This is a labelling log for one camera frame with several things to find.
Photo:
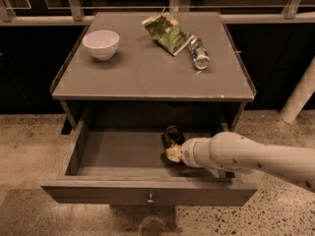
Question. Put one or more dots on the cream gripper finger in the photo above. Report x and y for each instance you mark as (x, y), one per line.
(171, 153)

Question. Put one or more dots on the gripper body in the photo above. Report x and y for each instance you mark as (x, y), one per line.
(189, 153)

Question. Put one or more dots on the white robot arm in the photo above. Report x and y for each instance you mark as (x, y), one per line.
(232, 152)

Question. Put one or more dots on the grey open top drawer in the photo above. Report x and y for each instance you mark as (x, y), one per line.
(123, 166)

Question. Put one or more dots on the metal drawer knob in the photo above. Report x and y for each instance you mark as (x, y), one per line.
(150, 201)

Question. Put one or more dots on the grey cabinet with counter top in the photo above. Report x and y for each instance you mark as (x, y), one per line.
(143, 71)

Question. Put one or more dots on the clear plastic water bottle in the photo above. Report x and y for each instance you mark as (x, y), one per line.
(200, 57)

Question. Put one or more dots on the green chip bag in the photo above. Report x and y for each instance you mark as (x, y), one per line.
(167, 32)

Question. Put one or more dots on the white ceramic bowl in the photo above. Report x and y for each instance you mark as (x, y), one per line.
(101, 44)

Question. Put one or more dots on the metal railing frame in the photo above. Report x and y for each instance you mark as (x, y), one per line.
(81, 12)

